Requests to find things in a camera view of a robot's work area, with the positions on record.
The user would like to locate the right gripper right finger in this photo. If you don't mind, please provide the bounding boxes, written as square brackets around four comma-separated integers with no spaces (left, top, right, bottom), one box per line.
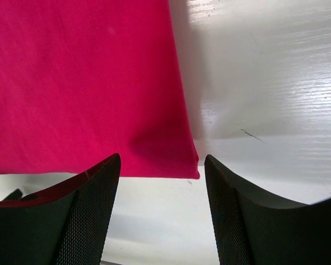
[204,155,331,264]

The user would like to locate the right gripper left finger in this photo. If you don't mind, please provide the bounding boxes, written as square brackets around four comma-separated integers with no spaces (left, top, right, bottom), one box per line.
[0,153,121,264]

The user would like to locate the pink t shirt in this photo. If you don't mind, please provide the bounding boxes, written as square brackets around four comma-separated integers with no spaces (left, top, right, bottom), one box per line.
[0,1,199,179]

